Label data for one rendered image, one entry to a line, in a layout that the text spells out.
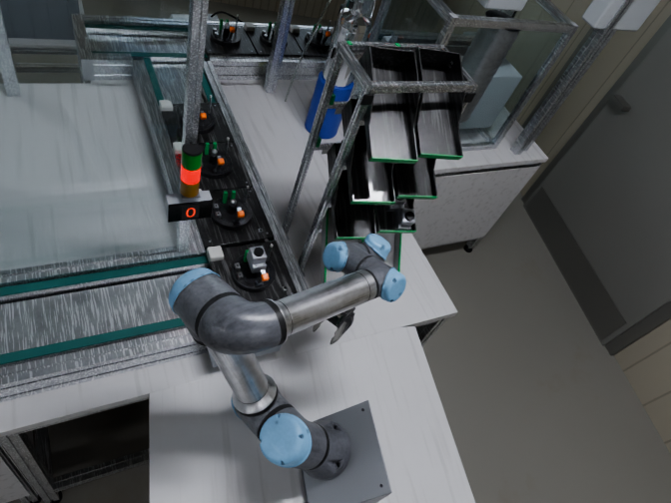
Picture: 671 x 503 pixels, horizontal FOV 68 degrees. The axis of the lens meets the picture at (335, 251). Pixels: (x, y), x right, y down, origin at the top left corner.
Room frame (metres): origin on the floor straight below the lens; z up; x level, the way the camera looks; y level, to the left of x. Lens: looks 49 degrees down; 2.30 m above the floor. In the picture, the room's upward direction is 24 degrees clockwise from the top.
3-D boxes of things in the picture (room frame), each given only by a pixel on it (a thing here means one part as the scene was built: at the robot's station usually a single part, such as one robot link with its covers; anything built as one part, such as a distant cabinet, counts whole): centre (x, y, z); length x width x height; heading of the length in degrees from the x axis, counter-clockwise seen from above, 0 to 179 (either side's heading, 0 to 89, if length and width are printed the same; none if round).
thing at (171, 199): (0.89, 0.43, 1.29); 0.12 x 0.05 x 0.25; 132
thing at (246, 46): (2.11, 0.90, 1.01); 0.24 x 0.24 x 0.13; 42
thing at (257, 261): (0.94, 0.22, 1.06); 0.08 x 0.04 x 0.07; 42
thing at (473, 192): (2.41, -0.22, 0.43); 1.11 x 0.68 x 0.86; 132
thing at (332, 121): (1.93, 0.30, 0.99); 0.16 x 0.16 x 0.27
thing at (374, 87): (1.27, 0.03, 1.26); 0.36 x 0.21 x 0.80; 132
